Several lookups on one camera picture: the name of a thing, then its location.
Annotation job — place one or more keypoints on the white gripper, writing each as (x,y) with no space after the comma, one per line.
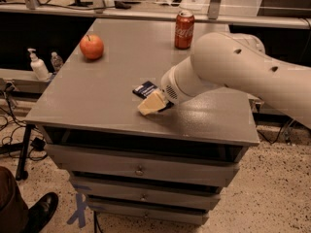
(169,85)

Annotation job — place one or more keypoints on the blue rxbar blueberry wrapper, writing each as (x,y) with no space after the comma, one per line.
(144,89)

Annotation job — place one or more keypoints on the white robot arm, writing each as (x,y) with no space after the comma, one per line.
(236,61)

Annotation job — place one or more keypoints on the red coke can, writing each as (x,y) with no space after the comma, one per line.
(184,29)

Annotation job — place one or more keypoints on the top grey drawer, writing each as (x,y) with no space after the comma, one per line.
(143,166)

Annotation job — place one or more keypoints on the grey drawer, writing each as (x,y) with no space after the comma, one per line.
(146,210)
(161,196)
(143,166)

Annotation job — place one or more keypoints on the grey drawer cabinet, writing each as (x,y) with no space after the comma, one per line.
(90,104)

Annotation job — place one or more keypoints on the red apple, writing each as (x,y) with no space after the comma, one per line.
(91,46)

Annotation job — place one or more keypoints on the middle grey drawer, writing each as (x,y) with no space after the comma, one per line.
(161,196)

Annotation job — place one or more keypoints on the small clear plastic bottle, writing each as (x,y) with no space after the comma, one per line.
(57,61)

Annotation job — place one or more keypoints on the bottom grey drawer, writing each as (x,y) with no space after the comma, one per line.
(146,210)

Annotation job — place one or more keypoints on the white pump sanitizer bottle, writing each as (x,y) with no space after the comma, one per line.
(38,66)

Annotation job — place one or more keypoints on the blue tape cross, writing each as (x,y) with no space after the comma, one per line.
(81,215)

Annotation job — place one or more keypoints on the black table leg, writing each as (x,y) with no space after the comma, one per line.
(21,174)

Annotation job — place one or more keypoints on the black leather shoe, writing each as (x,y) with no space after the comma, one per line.
(41,213)

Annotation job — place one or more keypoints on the brown trouser leg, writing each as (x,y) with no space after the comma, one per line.
(13,210)

